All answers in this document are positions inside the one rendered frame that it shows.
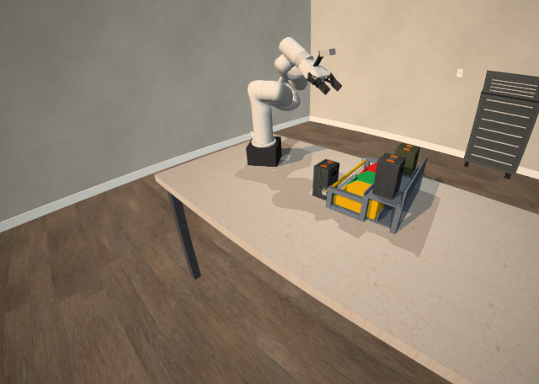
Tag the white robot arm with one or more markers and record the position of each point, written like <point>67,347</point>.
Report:
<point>279,93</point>

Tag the green open bin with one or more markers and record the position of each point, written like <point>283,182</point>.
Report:
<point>364,177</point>

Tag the yellow open bin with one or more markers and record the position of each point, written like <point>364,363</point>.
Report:
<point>358,187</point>

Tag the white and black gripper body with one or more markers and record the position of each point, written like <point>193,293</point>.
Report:
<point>306,66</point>

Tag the grey metal shelf rack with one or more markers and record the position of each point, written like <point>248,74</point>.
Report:
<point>386,216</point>

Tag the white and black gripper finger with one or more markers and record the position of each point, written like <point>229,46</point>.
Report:
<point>334,83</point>
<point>318,83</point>

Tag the red bin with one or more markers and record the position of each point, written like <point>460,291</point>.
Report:
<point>371,168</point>

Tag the yellow bar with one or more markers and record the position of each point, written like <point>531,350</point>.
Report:
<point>348,174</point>

